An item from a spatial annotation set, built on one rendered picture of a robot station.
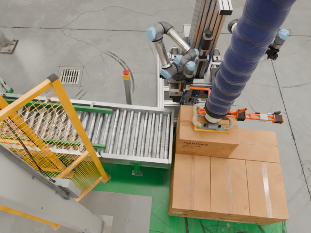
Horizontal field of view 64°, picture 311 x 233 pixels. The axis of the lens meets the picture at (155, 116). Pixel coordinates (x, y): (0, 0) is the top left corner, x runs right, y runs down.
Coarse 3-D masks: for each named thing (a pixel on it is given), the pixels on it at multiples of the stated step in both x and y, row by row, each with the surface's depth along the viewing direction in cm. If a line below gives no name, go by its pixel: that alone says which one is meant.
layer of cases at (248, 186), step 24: (240, 144) 293; (264, 144) 294; (192, 168) 277; (216, 168) 278; (240, 168) 279; (264, 168) 280; (192, 192) 264; (216, 192) 265; (240, 192) 266; (264, 192) 267; (216, 216) 279; (240, 216) 264; (264, 216) 255; (288, 216) 256
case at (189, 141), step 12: (180, 108) 267; (192, 108) 267; (180, 120) 260; (192, 120) 260; (204, 120) 261; (228, 120) 262; (180, 132) 253; (192, 132) 254; (204, 132) 254; (180, 144) 261; (192, 144) 259; (204, 144) 256; (216, 144) 254; (228, 144) 251; (216, 156) 283; (228, 156) 280
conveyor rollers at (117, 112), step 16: (64, 112) 304; (80, 112) 305; (16, 128) 295; (128, 128) 298; (144, 128) 298; (160, 128) 298; (112, 144) 287; (128, 144) 287; (144, 144) 288; (160, 144) 289
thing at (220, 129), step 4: (204, 124) 240; (220, 124) 244; (224, 124) 245; (228, 124) 245; (196, 128) 242; (200, 128) 241; (204, 128) 241; (220, 128) 242; (216, 132) 242; (220, 132) 241; (224, 132) 241; (228, 132) 241
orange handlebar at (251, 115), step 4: (192, 88) 249; (196, 88) 249; (200, 88) 249; (204, 88) 250; (208, 88) 250; (208, 92) 248; (208, 96) 246; (200, 112) 236; (204, 112) 236; (232, 112) 238; (228, 116) 236; (232, 116) 236; (248, 116) 236; (252, 116) 236; (268, 116) 238; (272, 116) 237; (268, 120) 236; (272, 120) 236
